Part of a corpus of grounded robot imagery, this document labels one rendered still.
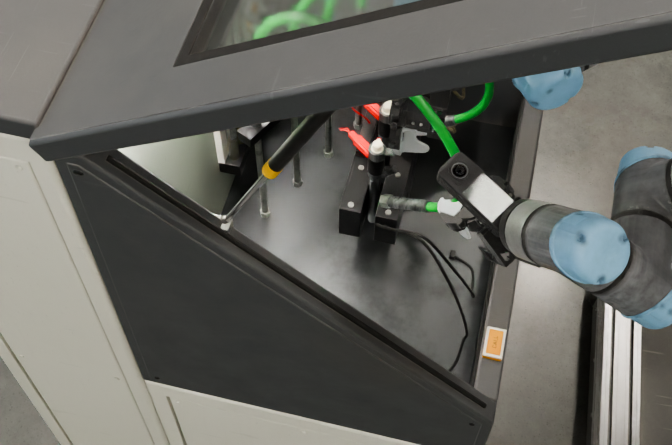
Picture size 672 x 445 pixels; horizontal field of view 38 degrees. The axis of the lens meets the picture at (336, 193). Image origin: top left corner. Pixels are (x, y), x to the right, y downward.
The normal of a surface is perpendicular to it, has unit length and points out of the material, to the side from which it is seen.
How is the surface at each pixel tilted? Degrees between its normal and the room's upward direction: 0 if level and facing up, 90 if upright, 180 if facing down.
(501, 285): 0
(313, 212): 0
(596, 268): 45
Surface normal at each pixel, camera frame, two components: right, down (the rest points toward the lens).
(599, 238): 0.34, 0.14
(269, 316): -0.24, 0.81
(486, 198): 0.01, -0.31
